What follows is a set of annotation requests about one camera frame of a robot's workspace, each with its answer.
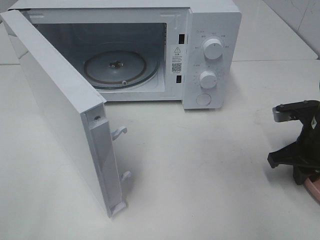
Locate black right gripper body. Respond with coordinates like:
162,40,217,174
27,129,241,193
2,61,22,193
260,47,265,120
293,107,320,185

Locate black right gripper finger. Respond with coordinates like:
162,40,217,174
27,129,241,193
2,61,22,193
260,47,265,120
272,100,320,123
267,142,307,169

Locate pink round plate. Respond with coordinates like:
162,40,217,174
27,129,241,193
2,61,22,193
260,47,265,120
305,178,320,202

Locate white round door-release button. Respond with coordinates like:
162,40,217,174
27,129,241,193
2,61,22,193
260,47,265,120
196,93,212,106

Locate white microwave door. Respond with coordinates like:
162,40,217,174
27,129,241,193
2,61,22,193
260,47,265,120
0,10,131,217

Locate white lower timer knob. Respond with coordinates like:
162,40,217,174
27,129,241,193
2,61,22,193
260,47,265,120
199,71,218,89

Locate white upper power knob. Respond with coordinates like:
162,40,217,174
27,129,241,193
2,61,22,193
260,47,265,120
202,36,224,60

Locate white microwave oven body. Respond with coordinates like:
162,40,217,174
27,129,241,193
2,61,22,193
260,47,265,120
4,0,242,110

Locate white warning label sticker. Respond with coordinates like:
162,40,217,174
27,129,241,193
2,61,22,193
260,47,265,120
169,44,186,74

